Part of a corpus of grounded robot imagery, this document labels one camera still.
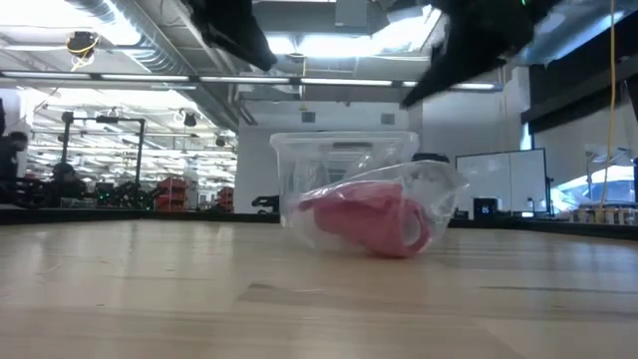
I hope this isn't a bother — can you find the ceiling cable reel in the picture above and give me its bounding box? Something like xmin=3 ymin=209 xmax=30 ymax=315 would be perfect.
xmin=66 ymin=30 xmax=101 ymax=71

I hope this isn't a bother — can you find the small black display device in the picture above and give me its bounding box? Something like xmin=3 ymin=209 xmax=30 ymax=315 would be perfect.
xmin=472 ymin=197 xmax=499 ymax=219

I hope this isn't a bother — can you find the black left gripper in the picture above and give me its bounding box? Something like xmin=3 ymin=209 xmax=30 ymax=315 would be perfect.
xmin=181 ymin=0 xmax=279 ymax=72

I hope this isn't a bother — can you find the black background gantry frame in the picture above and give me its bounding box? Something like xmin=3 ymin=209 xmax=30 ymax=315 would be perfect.
xmin=58 ymin=112 xmax=147 ymax=195

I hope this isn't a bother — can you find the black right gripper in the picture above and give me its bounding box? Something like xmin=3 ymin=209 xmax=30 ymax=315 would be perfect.
xmin=401 ymin=0 xmax=564 ymax=109

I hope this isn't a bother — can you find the pink elastic bandage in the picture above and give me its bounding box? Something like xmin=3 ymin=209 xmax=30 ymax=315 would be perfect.
xmin=298 ymin=179 xmax=434 ymax=259

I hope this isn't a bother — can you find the red storage rack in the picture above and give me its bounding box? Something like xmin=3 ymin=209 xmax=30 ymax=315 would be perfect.
xmin=216 ymin=186 xmax=236 ymax=214
xmin=154 ymin=177 xmax=190 ymax=211

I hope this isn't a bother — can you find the person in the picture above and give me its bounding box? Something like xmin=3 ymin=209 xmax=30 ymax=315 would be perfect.
xmin=0 ymin=131 xmax=30 ymax=205
xmin=47 ymin=162 xmax=89 ymax=208

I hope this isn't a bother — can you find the clear plastic storage box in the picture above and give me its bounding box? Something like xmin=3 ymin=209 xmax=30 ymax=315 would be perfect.
xmin=269 ymin=131 xmax=420 ymax=228

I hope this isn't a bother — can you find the clear plastic bag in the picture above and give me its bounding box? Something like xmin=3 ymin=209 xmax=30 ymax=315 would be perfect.
xmin=281 ymin=159 xmax=471 ymax=260

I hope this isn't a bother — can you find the white whiteboard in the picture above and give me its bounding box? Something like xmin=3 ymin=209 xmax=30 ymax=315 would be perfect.
xmin=454 ymin=148 xmax=549 ymax=219

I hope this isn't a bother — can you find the long ceiling light bar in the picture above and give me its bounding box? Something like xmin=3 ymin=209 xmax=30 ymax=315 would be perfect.
xmin=0 ymin=71 xmax=503 ymax=94

